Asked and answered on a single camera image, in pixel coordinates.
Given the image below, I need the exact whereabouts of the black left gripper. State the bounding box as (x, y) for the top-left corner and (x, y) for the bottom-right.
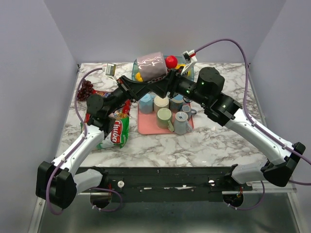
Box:
(105, 75), (149, 116)

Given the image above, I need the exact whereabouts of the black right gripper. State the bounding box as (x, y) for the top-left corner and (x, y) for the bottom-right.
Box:
(146, 67), (209, 107)

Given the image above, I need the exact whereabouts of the purple ceramic mug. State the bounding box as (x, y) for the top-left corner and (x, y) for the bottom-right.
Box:
(137, 52), (167, 82)

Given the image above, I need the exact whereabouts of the green ceramic mug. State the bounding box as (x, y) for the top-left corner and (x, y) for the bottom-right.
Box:
(156, 108), (174, 132)

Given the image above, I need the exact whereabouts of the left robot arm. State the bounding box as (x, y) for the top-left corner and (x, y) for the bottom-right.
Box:
(35, 75), (170, 209)

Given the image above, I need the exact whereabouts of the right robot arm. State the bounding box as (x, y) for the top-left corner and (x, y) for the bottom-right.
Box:
(148, 67), (306, 190)

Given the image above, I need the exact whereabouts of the light blue faceted mug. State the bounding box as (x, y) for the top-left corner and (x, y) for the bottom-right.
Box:
(138, 94), (153, 114)

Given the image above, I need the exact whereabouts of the cream ceramic mug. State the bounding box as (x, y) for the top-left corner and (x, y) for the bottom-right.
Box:
(154, 96), (170, 113)

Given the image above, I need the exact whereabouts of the blue-bottom beige mug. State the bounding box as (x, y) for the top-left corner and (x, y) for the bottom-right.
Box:
(169, 94), (185, 113)

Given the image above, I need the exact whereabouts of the small grey-purple mug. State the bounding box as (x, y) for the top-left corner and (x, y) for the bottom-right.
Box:
(181, 104), (197, 120)

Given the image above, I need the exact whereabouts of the grey ceramic mug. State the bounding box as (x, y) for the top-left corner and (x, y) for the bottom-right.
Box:
(173, 112), (192, 134)

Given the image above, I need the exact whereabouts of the small orange toy fruit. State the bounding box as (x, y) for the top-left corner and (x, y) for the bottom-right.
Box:
(135, 72), (143, 82)

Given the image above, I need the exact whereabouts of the teal plastic fruit container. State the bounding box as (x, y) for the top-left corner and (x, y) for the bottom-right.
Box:
(131, 55), (195, 85)

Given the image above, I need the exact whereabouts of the red toy apple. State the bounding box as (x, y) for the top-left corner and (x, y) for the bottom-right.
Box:
(165, 55), (178, 69)

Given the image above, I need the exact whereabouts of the colourful candy bag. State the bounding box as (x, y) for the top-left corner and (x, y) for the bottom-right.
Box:
(86, 89), (130, 119)

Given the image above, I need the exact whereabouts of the pink plastic tray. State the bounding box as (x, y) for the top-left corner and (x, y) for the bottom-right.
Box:
(137, 101), (195, 135)

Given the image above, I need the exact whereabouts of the Chuba cassava chips bag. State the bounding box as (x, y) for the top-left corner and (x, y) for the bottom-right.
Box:
(73, 117), (129, 150)

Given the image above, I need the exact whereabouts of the red grape bunch on table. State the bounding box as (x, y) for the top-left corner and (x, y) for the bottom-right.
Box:
(77, 80), (94, 101)

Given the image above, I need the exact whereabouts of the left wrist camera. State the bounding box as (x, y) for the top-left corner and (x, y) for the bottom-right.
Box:
(102, 63), (117, 83)

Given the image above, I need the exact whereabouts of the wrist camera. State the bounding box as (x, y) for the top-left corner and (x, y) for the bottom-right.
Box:
(102, 63), (117, 83)
(181, 50), (197, 75)

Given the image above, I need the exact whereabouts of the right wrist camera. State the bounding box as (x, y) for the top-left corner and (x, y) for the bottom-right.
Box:
(181, 50), (197, 75)

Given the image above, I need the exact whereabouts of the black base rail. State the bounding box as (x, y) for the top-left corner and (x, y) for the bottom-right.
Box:
(74, 166), (252, 203)

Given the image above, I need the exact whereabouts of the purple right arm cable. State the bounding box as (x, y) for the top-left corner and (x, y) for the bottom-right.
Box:
(194, 38), (311, 186)

